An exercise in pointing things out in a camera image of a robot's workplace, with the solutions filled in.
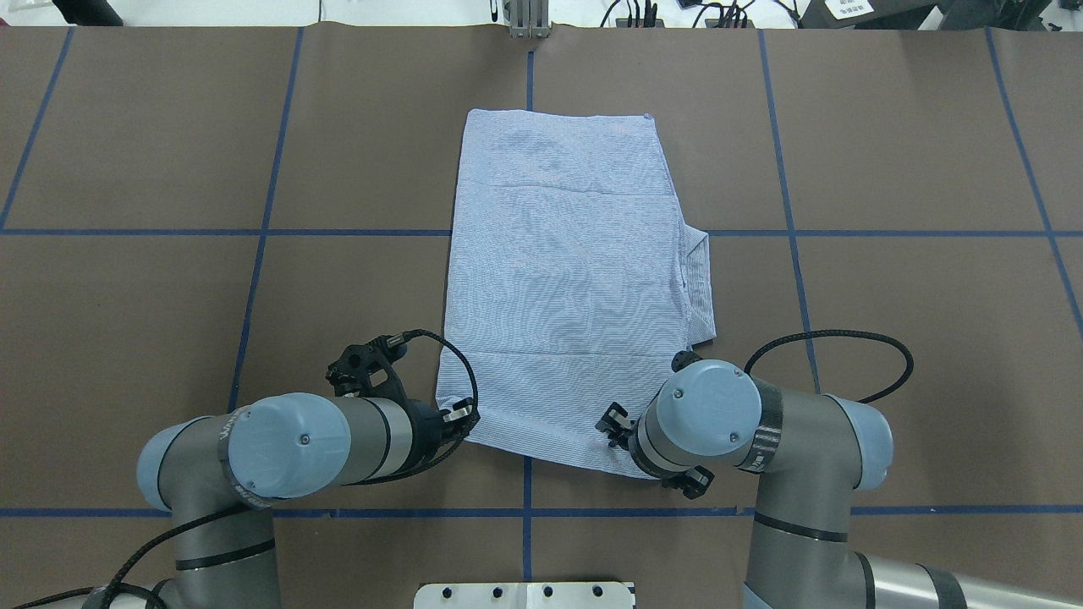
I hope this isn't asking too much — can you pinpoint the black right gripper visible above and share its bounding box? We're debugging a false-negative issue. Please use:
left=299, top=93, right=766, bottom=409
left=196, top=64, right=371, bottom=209
left=595, top=403, right=715, bottom=500

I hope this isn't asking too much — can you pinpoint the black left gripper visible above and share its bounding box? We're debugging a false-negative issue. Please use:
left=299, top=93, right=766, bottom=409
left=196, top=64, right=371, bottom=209
left=404, top=396, right=481, bottom=471

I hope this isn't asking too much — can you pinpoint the blue striped button shirt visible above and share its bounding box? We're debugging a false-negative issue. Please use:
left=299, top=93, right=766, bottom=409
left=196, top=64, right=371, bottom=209
left=436, top=109, right=717, bottom=479

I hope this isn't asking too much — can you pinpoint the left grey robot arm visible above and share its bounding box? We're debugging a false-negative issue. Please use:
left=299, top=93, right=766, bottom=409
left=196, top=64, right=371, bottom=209
left=135, top=392, right=479, bottom=608

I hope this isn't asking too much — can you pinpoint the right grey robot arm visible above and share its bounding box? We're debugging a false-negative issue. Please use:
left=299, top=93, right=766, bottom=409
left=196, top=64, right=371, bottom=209
left=596, top=351, right=1080, bottom=608

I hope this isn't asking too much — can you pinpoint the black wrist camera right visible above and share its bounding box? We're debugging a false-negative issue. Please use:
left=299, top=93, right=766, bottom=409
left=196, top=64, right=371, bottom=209
left=671, top=350, right=703, bottom=373

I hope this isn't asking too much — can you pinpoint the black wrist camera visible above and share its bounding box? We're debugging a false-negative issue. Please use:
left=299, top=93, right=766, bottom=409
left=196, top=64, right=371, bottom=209
left=671, top=350, right=703, bottom=373
left=325, top=334, right=409, bottom=403

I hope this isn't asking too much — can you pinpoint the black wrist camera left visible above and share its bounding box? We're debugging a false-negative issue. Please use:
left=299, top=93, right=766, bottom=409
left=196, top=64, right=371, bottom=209
left=325, top=334, right=409, bottom=403

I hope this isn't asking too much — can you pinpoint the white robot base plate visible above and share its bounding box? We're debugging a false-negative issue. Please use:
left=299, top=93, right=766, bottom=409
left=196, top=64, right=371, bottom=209
left=413, top=581, right=637, bottom=608

